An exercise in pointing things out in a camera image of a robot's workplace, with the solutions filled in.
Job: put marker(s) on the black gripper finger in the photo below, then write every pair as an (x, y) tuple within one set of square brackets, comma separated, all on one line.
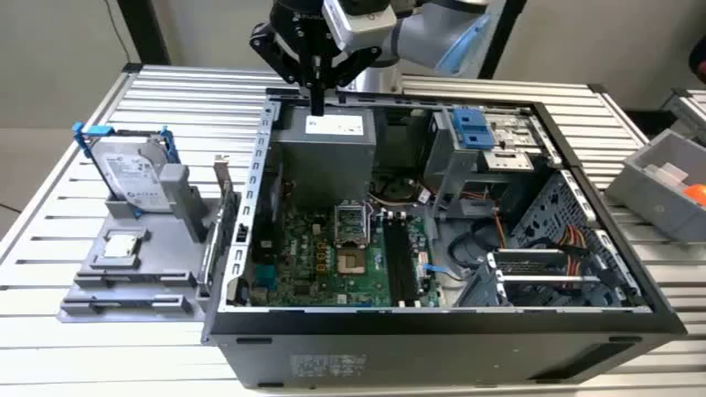
[(353, 64), (276, 54)]

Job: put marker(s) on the blue RAM stick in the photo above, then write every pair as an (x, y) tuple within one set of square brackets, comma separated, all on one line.
[(138, 278), (135, 305)]

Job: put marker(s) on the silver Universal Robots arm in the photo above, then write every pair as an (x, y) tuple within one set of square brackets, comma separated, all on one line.
[(425, 37)]

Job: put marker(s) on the black RAM slot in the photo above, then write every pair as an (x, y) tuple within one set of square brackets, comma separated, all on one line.
[(392, 260), (406, 260), (413, 260), (398, 260)]

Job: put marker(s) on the gray power supply unit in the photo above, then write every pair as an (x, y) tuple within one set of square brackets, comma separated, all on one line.
[(326, 165)]

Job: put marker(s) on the blue drive bay latch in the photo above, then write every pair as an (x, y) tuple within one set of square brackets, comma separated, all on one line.
[(472, 132)]

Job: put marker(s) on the black cooler fan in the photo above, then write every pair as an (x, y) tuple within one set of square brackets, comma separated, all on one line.
[(397, 188)]

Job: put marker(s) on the black case fan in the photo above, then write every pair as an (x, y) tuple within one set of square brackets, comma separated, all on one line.
[(276, 198)]

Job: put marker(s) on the socket locking lever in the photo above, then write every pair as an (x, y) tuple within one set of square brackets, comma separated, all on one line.
[(368, 225)]

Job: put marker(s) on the hard disk in blue carrier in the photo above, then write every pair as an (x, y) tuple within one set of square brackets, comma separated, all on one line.
[(130, 173)]

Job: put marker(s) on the green motherboard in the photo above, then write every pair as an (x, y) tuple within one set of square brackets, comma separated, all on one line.
[(309, 256)]

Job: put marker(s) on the CPU socket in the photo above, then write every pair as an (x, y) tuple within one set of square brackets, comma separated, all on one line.
[(352, 261)]

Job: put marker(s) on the gray parts rack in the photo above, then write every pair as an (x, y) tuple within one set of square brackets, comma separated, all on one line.
[(166, 248)]

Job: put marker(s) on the teal board connector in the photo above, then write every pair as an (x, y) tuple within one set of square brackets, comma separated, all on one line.
[(265, 276)]

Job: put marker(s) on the silver CPU chip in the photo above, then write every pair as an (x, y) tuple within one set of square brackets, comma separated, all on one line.
[(122, 246)]

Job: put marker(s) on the black chipset chip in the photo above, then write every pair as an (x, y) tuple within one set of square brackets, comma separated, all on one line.
[(304, 289)]

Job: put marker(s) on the gray disk bay cage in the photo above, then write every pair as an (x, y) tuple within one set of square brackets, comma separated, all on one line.
[(529, 258)]

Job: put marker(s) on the dark object with red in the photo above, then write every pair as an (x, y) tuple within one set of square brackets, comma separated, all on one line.
[(700, 62)]

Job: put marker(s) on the white small boxes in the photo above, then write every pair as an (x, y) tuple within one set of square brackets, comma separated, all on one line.
[(671, 173)]

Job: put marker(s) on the gray plastic bin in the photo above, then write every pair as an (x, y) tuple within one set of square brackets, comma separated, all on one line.
[(651, 207)]

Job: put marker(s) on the orange round object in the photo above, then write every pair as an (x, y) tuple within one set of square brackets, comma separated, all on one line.
[(696, 194)]

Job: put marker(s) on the black open PC case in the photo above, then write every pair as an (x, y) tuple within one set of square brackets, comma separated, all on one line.
[(386, 355)]

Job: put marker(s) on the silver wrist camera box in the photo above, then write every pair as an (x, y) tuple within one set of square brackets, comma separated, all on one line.
[(358, 25)]

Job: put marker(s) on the black frame post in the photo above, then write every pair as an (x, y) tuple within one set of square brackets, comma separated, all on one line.
[(149, 37), (500, 49)]

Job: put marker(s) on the gray drive bay bracket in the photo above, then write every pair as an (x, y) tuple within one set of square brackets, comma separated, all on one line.
[(458, 182)]

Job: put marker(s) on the graphics card with metal bracket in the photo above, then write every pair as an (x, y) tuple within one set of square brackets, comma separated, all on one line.
[(221, 248)]

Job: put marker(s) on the gray slatted metal frame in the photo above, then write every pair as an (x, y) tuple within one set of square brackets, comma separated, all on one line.
[(687, 107)]

